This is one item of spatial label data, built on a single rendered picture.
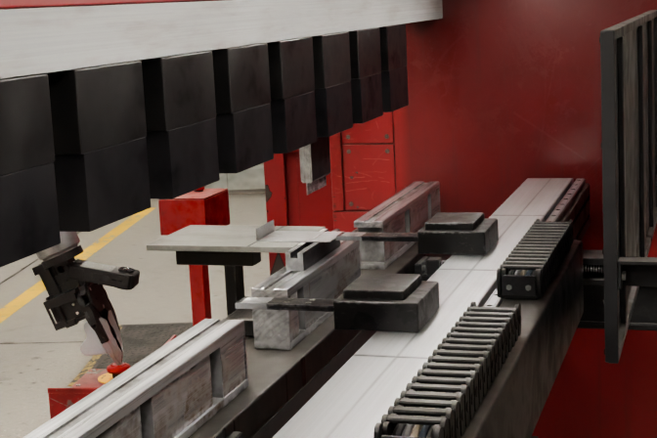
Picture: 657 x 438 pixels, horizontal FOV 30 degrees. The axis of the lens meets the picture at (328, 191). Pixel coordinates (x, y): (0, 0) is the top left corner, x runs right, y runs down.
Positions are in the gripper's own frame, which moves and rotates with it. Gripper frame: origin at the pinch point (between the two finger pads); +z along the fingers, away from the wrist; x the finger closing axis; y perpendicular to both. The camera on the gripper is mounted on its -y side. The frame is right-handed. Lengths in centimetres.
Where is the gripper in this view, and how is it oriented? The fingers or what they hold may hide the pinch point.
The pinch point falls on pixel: (121, 356)
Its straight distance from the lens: 212.2
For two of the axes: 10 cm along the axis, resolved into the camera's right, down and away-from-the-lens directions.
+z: 4.0, 9.1, 0.9
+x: -1.4, 1.6, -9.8
